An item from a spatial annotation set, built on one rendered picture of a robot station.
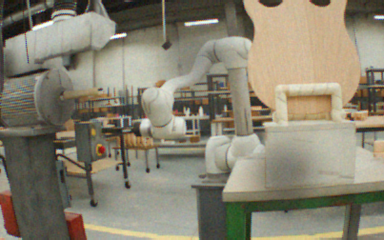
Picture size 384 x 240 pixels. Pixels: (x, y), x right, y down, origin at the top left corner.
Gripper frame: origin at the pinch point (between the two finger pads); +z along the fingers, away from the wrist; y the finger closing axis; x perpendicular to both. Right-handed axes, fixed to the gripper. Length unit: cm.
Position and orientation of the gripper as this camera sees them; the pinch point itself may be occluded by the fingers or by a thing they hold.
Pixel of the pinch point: (108, 130)
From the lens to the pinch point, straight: 146.9
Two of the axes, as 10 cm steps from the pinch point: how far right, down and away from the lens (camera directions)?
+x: -0.6, -10.0, -0.5
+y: 2.4, -0.7, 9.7
